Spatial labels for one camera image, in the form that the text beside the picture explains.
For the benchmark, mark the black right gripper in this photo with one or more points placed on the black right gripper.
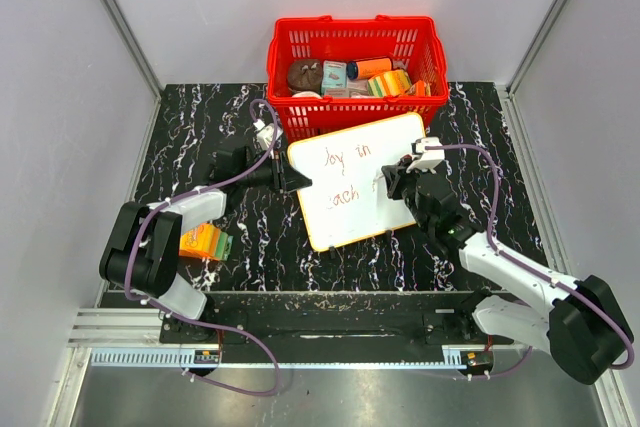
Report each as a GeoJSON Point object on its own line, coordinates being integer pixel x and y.
{"type": "Point", "coordinates": [395, 177]}

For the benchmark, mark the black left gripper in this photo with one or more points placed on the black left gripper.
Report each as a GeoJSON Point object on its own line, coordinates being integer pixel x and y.
{"type": "Point", "coordinates": [285, 177]}

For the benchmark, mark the red whiteboard marker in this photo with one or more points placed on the red whiteboard marker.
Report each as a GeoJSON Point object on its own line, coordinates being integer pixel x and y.
{"type": "Point", "coordinates": [390, 173]}

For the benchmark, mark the yellow framed whiteboard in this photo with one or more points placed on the yellow framed whiteboard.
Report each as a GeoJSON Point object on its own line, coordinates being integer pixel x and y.
{"type": "Point", "coordinates": [347, 201]}

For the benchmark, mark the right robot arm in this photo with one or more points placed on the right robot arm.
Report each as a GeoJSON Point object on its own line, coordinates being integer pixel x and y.
{"type": "Point", "coordinates": [579, 323]}

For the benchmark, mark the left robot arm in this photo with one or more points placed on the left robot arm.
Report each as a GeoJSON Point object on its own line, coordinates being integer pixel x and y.
{"type": "Point", "coordinates": [142, 252]}

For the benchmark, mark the yellow orange snack box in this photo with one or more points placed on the yellow orange snack box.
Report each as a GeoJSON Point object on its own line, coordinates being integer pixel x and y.
{"type": "Point", "coordinates": [389, 84]}

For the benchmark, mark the orange green snack box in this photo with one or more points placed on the orange green snack box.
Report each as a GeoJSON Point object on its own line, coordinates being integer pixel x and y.
{"type": "Point", "coordinates": [206, 242]}

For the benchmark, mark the blue capped yellow bottle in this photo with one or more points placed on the blue capped yellow bottle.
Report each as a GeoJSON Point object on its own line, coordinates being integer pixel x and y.
{"type": "Point", "coordinates": [365, 69]}

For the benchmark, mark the teal small box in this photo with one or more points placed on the teal small box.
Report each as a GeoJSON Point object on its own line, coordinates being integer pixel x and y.
{"type": "Point", "coordinates": [334, 75]}

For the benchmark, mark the red plastic basket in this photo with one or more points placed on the red plastic basket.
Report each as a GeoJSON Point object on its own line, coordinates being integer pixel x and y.
{"type": "Point", "coordinates": [410, 42]}

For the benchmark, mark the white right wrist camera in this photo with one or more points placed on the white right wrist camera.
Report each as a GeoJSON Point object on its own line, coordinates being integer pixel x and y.
{"type": "Point", "coordinates": [427, 154]}

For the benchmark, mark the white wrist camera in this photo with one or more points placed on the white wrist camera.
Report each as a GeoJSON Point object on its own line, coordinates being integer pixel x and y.
{"type": "Point", "coordinates": [266, 134]}
{"type": "Point", "coordinates": [427, 154]}

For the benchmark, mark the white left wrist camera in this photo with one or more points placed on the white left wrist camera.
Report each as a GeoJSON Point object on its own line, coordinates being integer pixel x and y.
{"type": "Point", "coordinates": [266, 134]}

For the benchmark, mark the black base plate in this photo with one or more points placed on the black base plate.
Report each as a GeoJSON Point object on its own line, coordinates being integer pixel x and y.
{"type": "Point", "coordinates": [430, 317]}

